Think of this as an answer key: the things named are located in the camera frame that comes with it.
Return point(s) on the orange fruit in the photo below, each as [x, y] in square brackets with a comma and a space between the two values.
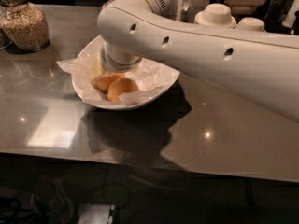
[121, 86]
[103, 83]

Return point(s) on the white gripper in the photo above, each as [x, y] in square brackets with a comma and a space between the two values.
[116, 66]

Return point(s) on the small stack paper bowls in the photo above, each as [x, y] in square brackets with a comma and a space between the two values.
[250, 24]

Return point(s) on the white bowl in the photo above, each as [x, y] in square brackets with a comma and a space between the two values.
[152, 78]

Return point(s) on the white paper liner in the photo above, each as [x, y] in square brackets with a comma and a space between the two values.
[90, 79]

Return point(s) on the orange fruit front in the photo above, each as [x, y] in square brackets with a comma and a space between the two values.
[121, 86]

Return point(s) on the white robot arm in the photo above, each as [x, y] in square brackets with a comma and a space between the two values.
[262, 67]

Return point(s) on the glass jar with grains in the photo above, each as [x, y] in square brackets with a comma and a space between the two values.
[26, 26]

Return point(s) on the glass jar at left edge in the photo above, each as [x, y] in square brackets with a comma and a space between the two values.
[4, 39]

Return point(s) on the large stack paper bowls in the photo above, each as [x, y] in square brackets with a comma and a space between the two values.
[216, 15]

